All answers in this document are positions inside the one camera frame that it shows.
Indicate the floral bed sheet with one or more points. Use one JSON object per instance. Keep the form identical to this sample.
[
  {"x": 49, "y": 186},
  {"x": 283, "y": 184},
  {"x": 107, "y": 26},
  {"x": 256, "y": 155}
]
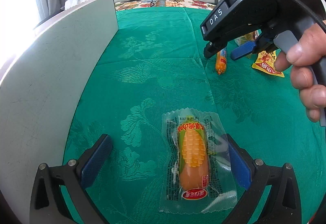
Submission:
[{"x": 120, "y": 6}]

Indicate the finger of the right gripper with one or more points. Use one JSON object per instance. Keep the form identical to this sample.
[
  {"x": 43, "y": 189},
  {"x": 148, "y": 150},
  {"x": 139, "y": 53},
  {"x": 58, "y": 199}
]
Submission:
[
  {"x": 212, "y": 49},
  {"x": 245, "y": 49}
]

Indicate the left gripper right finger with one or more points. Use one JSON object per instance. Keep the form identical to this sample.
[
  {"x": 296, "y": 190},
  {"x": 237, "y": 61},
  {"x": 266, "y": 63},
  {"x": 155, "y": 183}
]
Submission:
[{"x": 283, "y": 204}]

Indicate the white cardboard box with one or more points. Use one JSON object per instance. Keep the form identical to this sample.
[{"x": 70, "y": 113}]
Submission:
[{"x": 41, "y": 90}]

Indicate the right hand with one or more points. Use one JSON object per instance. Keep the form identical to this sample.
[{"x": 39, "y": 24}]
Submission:
[{"x": 309, "y": 49}]

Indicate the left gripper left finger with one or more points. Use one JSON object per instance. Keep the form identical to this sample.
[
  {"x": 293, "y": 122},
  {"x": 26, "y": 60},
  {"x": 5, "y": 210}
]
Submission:
[{"x": 47, "y": 204}]

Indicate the corn sausage packet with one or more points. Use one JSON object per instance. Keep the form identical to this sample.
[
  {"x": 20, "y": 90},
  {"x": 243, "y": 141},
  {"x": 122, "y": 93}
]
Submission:
[{"x": 198, "y": 177}]

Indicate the clear mixed snack bag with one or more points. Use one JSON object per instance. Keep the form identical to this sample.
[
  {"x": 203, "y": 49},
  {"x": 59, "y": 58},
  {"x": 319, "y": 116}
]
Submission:
[{"x": 250, "y": 37}]

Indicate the orange sausage stick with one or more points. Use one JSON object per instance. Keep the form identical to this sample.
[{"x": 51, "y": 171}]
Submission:
[{"x": 221, "y": 61}]

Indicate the green tablecloth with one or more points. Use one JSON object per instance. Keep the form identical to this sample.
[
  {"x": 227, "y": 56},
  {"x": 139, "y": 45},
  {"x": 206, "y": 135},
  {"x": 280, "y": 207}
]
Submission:
[{"x": 155, "y": 65}]

